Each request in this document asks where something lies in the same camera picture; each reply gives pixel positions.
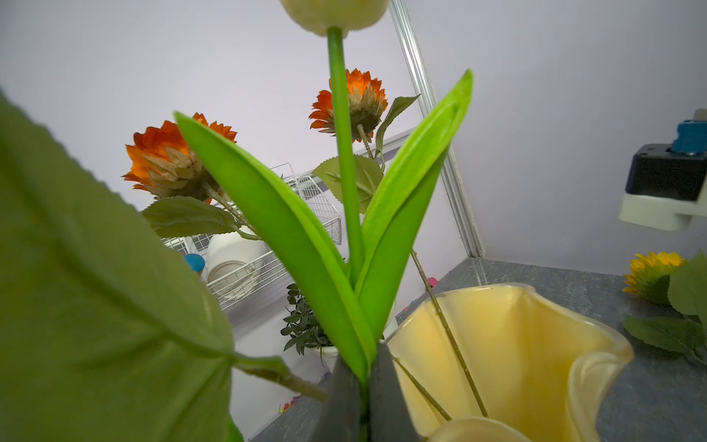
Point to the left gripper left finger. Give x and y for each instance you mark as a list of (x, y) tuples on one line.
[(340, 418)]

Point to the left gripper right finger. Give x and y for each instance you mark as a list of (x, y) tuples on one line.
[(388, 416)]

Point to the yellow fluted vase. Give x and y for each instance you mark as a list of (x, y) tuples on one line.
[(502, 363)]

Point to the cream gerbera flower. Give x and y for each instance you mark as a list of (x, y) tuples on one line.
[(106, 334)]

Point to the orange gerbera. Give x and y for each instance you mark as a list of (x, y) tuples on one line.
[(361, 112), (188, 199)]

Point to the white empty pot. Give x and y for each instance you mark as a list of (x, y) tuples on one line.
[(233, 266)]

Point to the green toy shovel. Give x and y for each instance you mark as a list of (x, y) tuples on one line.
[(195, 261)]

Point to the yellow gerbera right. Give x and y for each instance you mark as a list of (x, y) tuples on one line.
[(667, 279)]

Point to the long white wire basket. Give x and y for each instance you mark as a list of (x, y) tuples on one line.
[(313, 192)]

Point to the aluminium frame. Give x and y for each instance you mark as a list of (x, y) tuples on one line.
[(424, 158)]

